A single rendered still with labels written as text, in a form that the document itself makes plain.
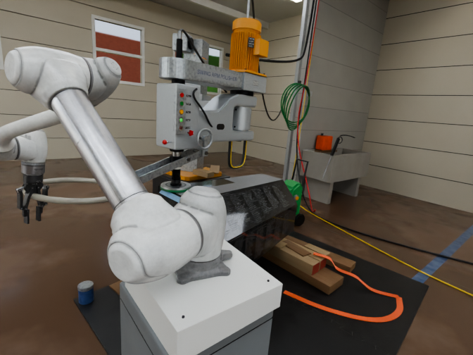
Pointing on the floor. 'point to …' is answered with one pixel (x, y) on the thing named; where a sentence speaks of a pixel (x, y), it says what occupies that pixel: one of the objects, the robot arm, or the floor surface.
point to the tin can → (86, 292)
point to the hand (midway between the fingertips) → (32, 215)
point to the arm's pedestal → (140, 343)
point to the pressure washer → (297, 193)
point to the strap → (352, 314)
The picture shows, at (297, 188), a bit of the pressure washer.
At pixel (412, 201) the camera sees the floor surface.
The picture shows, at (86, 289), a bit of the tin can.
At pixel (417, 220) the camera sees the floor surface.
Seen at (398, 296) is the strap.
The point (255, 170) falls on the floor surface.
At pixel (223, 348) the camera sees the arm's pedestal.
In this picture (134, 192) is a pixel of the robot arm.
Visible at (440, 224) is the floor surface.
